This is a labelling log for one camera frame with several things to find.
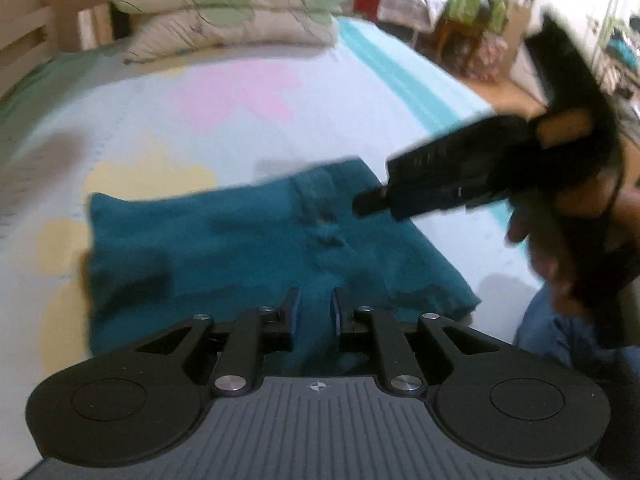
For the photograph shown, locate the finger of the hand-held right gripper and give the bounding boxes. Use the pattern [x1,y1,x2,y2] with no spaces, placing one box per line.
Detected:
[352,186,397,219]

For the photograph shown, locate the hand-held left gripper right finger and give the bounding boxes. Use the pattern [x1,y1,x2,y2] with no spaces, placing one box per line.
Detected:
[331,287,501,399]

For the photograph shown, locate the wooden stool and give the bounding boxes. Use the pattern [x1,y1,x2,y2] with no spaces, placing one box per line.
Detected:
[429,16,497,78]

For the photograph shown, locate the cardboard box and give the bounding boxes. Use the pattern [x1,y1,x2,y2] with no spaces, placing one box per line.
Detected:
[499,2,532,77]

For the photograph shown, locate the person's right leg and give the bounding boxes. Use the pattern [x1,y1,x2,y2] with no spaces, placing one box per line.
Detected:
[514,287,640,373]

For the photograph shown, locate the wooden bed frame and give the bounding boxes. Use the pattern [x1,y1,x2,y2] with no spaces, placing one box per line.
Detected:
[0,0,118,98]

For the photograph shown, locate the person's right hand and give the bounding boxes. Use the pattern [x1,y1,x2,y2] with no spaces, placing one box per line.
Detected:
[505,170,640,322]

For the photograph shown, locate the teal pants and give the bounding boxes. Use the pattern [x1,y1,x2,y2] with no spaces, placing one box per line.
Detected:
[87,156,482,377]

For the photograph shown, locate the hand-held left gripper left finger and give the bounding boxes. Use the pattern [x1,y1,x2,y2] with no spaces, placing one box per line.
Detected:
[135,287,304,399]

